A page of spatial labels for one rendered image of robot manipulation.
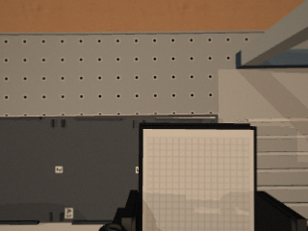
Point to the grey flat base plate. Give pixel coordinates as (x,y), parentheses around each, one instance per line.
(115,73)

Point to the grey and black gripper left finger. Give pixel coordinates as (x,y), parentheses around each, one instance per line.
(128,218)

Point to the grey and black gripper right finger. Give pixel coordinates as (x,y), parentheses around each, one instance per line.
(273,215)

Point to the dark grey plate carrier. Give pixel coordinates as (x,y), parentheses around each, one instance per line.
(69,169)

